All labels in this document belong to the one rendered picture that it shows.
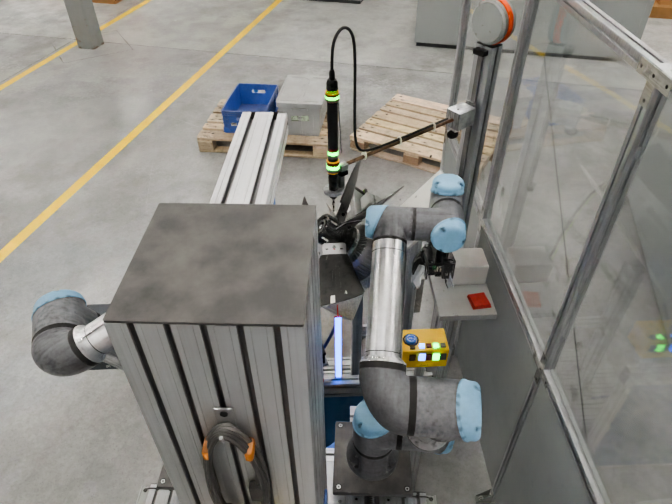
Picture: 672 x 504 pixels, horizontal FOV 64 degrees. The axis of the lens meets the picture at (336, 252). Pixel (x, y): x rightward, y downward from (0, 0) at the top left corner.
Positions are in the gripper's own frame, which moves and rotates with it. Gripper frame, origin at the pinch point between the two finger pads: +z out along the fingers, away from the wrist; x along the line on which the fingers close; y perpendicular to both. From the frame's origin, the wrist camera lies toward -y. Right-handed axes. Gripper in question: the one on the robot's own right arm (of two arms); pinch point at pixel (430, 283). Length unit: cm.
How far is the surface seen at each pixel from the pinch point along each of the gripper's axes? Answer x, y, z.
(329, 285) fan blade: -27, -32, 31
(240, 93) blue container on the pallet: -104, -396, 122
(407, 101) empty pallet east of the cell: 59, -395, 134
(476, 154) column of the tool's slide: 36, -88, 12
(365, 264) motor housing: -13, -50, 37
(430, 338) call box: 6.9, -14.7, 40.8
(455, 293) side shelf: 27, -57, 62
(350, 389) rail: -21, -12, 65
